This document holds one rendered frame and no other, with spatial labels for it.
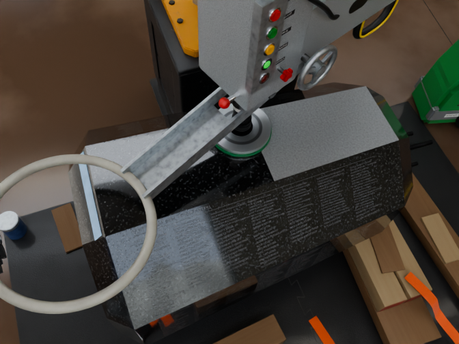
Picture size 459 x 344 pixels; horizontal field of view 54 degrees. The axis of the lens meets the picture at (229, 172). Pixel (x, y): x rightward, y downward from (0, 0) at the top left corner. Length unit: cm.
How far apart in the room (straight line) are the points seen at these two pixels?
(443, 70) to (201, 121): 170
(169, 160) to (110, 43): 182
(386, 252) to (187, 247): 106
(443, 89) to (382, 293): 122
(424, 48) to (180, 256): 240
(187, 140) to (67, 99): 156
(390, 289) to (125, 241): 124
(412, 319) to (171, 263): 123
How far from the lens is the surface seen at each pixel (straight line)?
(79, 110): 283
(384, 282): 221
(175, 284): 156
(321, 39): 138
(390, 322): 228
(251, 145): 156
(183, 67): 195
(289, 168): 156
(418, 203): 257
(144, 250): 129
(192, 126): 145
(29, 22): 342
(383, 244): 226
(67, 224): 244
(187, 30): 204
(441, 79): 283
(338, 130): 169
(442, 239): 252
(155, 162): 143
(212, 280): 159
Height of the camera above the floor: 218
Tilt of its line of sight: 61 degrees down
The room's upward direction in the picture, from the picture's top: 5 degrees clockwise
